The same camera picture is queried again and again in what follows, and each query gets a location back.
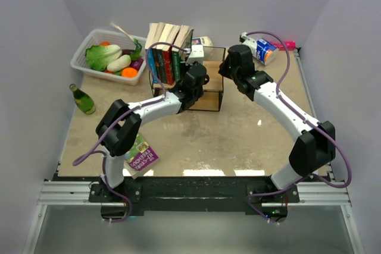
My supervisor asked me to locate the green coin book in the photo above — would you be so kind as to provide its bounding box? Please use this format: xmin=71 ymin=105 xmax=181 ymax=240
xmin=172 ymin=25 xmax=193 ymax=82

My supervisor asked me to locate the Little Women book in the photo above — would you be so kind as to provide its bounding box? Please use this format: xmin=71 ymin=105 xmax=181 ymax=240
xmin=156 ymin=24 xmax=174 ymax=85

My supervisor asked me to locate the red patterned book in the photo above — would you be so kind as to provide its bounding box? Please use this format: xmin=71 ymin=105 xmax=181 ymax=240
xmin=162 ymin=23 xmax=180 ymax=85

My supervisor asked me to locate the dark Edward Tulane book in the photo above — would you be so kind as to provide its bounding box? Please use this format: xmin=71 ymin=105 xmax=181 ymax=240
xmin=153 ymin=22 xmax=167 ymax=84

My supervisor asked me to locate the blue 26-storey treehouse book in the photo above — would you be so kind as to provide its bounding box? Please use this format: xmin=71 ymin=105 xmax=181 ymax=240
xmin=145 ymin=23 xmax=158 ymax=84

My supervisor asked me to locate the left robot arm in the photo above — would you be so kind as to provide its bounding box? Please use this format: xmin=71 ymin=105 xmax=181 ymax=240
xmin=96 ymin=64 xmax=210 ymax=202

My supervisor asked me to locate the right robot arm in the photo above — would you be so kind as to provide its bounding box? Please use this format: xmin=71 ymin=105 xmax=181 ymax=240
xmin=218 ymin=45 xmax=336 ymax=202

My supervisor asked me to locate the white cartoon mug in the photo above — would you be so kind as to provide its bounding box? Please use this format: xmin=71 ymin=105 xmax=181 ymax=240
xmin=192 ymin=36 xmax=213 ymax=60

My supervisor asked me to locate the pink stapler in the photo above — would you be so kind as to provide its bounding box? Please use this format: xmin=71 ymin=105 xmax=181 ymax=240
xmin=274 ymin=41 xmax=296 ymax=51

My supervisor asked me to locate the purple toy eggplant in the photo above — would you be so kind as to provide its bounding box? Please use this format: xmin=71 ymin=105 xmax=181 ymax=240
xmin=130 ymin=58 xmax=144 ymax=71

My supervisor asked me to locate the toy spring onion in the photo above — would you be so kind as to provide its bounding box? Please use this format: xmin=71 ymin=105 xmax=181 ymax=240
xmin=110 ymin=22 xmax=143 ymax=61

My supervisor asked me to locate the orange toy fruit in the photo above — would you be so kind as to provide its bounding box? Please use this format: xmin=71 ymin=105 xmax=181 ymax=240
xmin=121 ymin=67 xmax=138 ymax=79

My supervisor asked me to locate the white toy radish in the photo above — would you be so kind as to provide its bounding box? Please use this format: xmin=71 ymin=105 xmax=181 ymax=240
xmin=107 ymin=55 xmax=132 ymax=73

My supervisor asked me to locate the white plastic basket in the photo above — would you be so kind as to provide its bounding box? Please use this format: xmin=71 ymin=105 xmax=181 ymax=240
xmin=70 ymin=29 xmax=146 ymax=86

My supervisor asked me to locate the purple 117-storey treehouse book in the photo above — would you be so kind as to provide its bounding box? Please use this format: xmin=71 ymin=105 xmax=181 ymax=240
xmin=124 ymin=134 xmax=160 ymax=179

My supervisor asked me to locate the toy cabbage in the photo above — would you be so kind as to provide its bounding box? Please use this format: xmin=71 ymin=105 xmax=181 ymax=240
xmin=85 ymin=45 xmax=122 ymax=71

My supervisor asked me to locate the green glass bottle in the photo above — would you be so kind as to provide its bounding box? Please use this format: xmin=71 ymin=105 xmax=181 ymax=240
xmin=69 ymin=84 xmax=96 ymax=115

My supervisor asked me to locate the wood and wire shelf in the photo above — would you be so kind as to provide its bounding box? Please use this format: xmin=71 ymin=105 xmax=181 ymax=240
xmin=148 ymin=60 xmax=224 ymax=112

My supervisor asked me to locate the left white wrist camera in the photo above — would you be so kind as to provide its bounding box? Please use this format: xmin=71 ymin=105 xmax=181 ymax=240
xmin=185 ymin=45 xmax=204 ymax=65

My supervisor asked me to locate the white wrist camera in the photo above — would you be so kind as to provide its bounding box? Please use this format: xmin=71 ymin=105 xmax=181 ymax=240
xmin=239 ymin=32 xmax=257 ymax=54
xmin=185 ymin=45 xmax=204 ymax=65

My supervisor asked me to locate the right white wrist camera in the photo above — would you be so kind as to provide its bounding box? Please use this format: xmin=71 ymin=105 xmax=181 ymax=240
xmin=239 ymin=32 xmax=257 ymax=54

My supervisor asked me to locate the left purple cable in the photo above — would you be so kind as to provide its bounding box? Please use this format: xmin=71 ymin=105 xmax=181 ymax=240
xmin=72 ymin=42 xmax=188 ymax=222

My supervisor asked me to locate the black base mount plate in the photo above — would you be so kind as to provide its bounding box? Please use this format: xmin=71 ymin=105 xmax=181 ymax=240
xmin=89 ymin=176 xmax=299 ymax=218

